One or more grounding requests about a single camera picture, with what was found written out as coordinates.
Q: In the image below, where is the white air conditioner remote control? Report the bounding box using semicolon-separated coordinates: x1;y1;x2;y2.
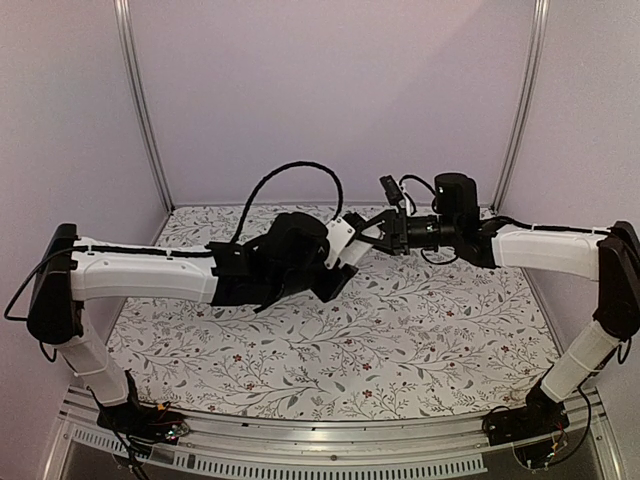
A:
338;240;372;267

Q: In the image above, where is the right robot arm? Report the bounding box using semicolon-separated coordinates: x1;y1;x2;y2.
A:
356;173;639;436

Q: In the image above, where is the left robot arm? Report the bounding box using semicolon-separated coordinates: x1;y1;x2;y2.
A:
9;212;356;434

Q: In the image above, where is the floral patterned table cloth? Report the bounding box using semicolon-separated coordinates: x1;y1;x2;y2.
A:
97;203;562;420

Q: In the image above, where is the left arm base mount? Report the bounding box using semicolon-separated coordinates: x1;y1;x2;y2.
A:
94;370;190;445

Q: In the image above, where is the front aluminium rail frame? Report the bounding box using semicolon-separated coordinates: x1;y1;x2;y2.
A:
43;387;627;479

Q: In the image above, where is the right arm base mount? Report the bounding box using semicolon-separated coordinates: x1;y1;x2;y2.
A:
482;382;569;470

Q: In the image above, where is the right aluminium corner post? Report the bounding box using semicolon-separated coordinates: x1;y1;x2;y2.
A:
490;0;550;213

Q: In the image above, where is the aluminium corner post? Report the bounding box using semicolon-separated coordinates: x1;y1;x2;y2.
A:
490;0;550;213
113;0;175;213

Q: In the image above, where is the left aluminium corner post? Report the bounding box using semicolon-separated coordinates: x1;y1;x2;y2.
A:
113;0;175;213

